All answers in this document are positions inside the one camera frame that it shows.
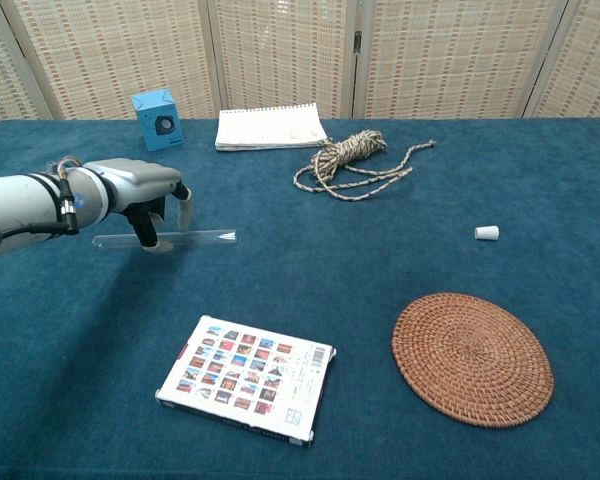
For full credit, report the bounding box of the coiled beige speckled rope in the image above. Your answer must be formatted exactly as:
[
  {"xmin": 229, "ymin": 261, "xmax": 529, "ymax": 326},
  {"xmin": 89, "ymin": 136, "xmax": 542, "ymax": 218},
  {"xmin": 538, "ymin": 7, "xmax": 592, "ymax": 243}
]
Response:
[{"xmin": 293, "ymin": 129, "xmax": 437, "ymax": 202}]

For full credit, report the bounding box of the blue carpet table cover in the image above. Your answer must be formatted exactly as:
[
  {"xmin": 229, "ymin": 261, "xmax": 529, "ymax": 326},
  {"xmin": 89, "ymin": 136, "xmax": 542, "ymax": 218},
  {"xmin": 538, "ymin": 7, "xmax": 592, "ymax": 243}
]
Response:
[{"xmin": 0, "ymin": 117, "xmax": 600, "ymax": 480}]

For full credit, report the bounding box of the picture card booklet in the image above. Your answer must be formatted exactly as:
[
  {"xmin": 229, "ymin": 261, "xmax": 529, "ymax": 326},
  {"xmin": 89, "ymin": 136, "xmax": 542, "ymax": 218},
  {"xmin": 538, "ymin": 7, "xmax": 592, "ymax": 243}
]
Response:
[{"xmin": 154, "ymin": 314, "xmax": 338, "ymax": 449}]

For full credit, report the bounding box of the blue cube box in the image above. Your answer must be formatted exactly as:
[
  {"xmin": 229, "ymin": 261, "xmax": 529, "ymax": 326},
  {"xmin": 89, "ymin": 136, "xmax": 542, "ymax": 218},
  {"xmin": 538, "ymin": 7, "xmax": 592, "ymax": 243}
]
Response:
[{"xmin": 131, "ymin": 88, "xmax": 185, "ymax": 152}]

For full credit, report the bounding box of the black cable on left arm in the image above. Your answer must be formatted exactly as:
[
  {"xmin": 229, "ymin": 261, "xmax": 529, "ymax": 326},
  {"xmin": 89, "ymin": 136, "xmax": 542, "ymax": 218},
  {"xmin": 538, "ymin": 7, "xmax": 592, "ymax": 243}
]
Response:
[{"xmin": 0, "ymin": 175, "xmax": 81, "ymax": 242}]

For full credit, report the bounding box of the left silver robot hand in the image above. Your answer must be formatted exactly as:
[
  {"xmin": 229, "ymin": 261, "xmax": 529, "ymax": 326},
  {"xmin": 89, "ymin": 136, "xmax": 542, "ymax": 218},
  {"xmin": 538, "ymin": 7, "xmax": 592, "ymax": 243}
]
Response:
[{"xmin": 83, "ymin": 157, "xmax": 194, "ymax": 253}]

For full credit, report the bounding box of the transparent glass test tube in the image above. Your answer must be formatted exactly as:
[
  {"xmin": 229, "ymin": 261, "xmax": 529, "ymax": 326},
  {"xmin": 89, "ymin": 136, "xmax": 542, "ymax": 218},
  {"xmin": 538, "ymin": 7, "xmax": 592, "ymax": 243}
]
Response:
[{"xmin": 91, "ymin": 228, "xmax": 238, "ymax": 250}]

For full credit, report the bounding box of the round woven rattan placemat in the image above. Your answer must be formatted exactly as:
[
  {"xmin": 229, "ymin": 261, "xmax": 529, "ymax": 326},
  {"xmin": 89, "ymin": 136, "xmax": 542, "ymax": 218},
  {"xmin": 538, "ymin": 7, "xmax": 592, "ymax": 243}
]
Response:
[{"xmin": 391, "ymin": 292, "xmax": 555, "ymax": 429}]

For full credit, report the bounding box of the woven bamboo folding screen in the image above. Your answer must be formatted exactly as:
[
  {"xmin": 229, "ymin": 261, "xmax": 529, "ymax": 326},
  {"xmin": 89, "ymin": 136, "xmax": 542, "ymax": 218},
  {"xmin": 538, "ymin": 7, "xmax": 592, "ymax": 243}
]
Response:
[{"xmin": 0, "ymin": 0, "xmax": 600, "ymax": 126}]

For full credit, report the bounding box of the white spiral notebook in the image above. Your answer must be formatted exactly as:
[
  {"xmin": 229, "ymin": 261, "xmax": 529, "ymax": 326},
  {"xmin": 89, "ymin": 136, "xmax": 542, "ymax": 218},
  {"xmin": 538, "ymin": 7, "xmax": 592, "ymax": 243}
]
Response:
[{"xmin": 214, "ymin": 102, "xmax": 329, "ymax": 152}]

